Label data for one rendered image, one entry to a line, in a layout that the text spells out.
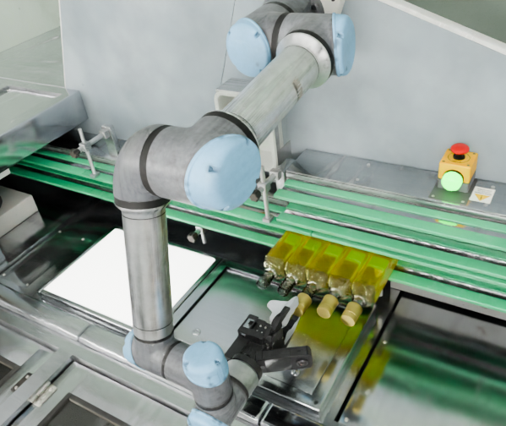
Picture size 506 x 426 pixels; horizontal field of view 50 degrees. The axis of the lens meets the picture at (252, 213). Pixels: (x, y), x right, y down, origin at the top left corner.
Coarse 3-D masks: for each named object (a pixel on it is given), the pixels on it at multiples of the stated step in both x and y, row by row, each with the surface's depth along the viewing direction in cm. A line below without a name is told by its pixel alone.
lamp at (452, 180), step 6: (444, 174) 124; (450, 174) 122; (456, 174) 122; (444, 180) 123; (450, 180) 122; (456, 180) 122; (462, 180) 123; (444, 186) 124; (450, 186) 123; (456, 186) 122
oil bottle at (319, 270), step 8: (328, 248) 135; (336, 248) 135; (344, 248) 135; (320, 256) 133; (328, 256) 133; (336, 256) 132; (312, 264) 131; (320, 264) 131; (328, 264) 131; (336, 264) 132; (312, 272) 129; (320, 272) 129; (328, 272) 128; (312, 280) 129; (320, 280) 128; (320, 288) 129
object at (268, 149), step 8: (216, 96) 146; (224, 96) 148; (232, 96) 151; (216, 104) 147; (224, 104) 149; (272, 136) 143; (264, 144) 156; (272, 144) 145; (264, 152) 157; (272, 152) 146; (264, 160) 154; (272, 160) 153; (264, 168) 151
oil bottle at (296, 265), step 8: (304, 240) 139; (312, 240) 138; (320, 240) 138; (304, 248) 136; (312, 248) 136; (320, 248) 136; (296, 256) 134; (304, 256) 134; (312, 256) 134; (288, 264) 132; (296, 264) 132; (304, 264) 132; (288, 272) 132; (296, 272) 130; (304, 272) 131; (304, 280) 132
